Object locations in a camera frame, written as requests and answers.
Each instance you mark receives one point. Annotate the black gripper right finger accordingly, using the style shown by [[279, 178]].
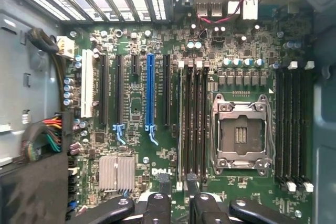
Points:
[[207, 208]]

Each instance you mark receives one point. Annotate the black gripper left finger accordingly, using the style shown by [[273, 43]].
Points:
[[157, 208]]

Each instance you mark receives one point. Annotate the black RAM slot white clips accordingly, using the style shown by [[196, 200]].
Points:
[[288, 119], [179, 184], [305, 119], [198, 119]]

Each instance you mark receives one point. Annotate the silver finned chipset heatsink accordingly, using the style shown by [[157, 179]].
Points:
[[116, 173]]

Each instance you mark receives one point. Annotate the light blue slot latch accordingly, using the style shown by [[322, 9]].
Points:
[[119, 132], [152, 136]]

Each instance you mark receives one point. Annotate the silver CPU socket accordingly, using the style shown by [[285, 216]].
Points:
[[242, 134]]

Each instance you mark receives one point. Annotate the blue expansion slot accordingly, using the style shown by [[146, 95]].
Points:
[[150, 90]]

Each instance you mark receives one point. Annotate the long black expansion slot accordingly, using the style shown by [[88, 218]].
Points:
[[103, 90], [120, 90], [166, 90]]

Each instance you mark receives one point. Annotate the black plastic shroud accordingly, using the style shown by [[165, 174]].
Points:
[[34, 190]]

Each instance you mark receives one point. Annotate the white PCI expansion slot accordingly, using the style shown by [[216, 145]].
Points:
[[87, 85]]

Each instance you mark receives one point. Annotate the short black expansion slot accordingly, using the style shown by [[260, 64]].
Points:
[[135, 65]]

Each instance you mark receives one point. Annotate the green Dell motherboard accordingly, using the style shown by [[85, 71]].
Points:
[[236, 40]]

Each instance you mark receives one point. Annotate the white motherboard power connector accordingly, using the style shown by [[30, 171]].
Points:
[[66, 47]]

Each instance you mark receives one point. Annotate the grey metal PC case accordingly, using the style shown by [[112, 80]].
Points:
[[15, 82]]

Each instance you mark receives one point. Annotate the small white connector block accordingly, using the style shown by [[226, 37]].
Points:
[[234, 7]]

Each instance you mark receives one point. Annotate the tall white connector block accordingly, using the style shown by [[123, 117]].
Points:
[[250, 9]]

